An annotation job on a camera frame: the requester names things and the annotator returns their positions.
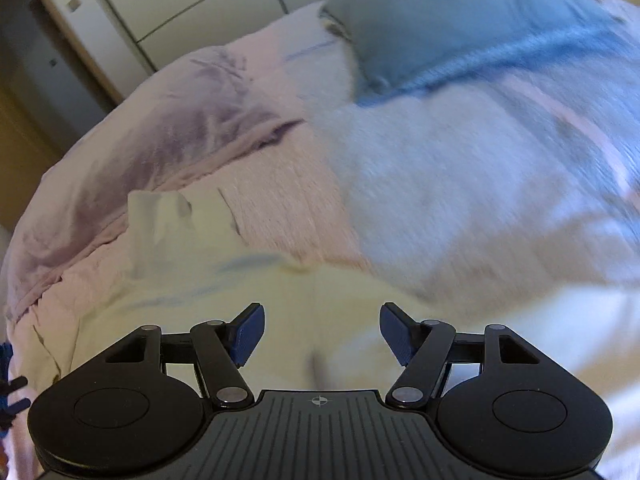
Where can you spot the blue-grey pillow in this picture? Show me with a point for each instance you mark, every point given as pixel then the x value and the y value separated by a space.
pixel 450 15

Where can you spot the white sweater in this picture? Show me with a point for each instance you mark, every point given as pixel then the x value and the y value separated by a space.
pixel 200 270

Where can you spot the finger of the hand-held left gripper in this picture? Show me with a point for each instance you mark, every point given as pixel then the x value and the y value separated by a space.
pixel 15 407
pixel 15 385

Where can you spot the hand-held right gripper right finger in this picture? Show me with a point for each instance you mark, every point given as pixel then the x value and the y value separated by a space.
pixel 395 332

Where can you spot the lilac pillow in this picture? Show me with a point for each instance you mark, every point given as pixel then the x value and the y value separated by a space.
pixel 165 125

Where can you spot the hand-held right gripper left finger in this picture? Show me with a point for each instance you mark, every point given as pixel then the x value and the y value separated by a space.
pixel 247 332

